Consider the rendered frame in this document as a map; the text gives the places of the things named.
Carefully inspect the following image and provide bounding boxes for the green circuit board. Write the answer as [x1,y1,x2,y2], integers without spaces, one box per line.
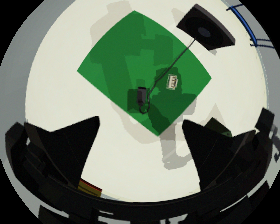
[77,11,212,136]

